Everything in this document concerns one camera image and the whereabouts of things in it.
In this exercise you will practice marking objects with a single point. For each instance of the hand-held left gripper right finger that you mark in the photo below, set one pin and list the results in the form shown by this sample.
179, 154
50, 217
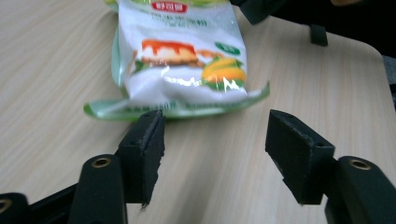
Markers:
299, 155

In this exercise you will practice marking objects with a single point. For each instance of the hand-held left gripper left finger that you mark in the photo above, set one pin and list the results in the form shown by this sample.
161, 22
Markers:
141, 155

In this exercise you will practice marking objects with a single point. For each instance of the white and green snack bag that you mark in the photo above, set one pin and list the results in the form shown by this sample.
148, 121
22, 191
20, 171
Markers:
180, 77

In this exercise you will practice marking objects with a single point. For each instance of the black tape strip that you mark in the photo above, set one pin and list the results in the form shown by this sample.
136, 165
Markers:
318, 34

